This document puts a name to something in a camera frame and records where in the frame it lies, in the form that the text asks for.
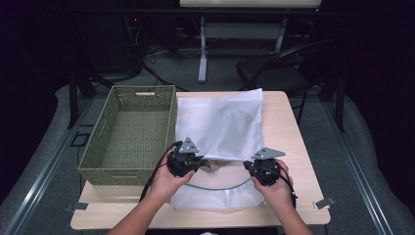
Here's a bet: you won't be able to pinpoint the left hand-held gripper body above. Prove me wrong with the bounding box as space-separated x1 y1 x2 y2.
166 136 201 178

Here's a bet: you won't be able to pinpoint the left hand-held gripper cable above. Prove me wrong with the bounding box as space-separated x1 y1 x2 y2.
139 140 184 204

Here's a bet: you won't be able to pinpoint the black metal stand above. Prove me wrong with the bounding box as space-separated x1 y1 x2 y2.
67 65 114 129
319 71 346 133

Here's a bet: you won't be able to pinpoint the white frame desk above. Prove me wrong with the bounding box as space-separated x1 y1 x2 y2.
179 0 324 84

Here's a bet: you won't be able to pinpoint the green woven basket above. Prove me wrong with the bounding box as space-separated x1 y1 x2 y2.
77 84 178 186

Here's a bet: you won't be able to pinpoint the person's right hand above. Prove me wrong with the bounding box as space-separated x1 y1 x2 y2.
253 160 295 210

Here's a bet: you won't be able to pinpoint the right hand-held gripper cable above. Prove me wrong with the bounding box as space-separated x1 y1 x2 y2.
277 169 298 210

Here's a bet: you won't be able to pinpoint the aluminium floor rail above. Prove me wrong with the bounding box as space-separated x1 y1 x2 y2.
0 97 96 235
321 97 395 235

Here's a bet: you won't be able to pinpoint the bundle of floor cables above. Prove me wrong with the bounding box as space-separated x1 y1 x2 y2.
140 42 204 93

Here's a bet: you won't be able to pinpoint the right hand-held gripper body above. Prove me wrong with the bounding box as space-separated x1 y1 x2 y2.
252 146 287 188

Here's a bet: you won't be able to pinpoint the person's left hand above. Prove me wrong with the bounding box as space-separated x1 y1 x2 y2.
150 155 196 205

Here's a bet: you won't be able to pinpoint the hand-held gripper cable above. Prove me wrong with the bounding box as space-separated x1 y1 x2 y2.
277 169 298 210
139 140 184 204

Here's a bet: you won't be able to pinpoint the dark computer tower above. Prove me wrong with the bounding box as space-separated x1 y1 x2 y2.
77 13 145 74

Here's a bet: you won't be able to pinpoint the grey metal table clip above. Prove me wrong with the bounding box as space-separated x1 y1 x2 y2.
65 202 89 212
312 196 336 211

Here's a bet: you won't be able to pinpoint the black folding chair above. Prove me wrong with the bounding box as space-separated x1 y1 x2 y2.
236 38 337 96

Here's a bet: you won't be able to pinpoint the white mesh laundry bag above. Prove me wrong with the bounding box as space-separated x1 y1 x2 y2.
169 87 266 212

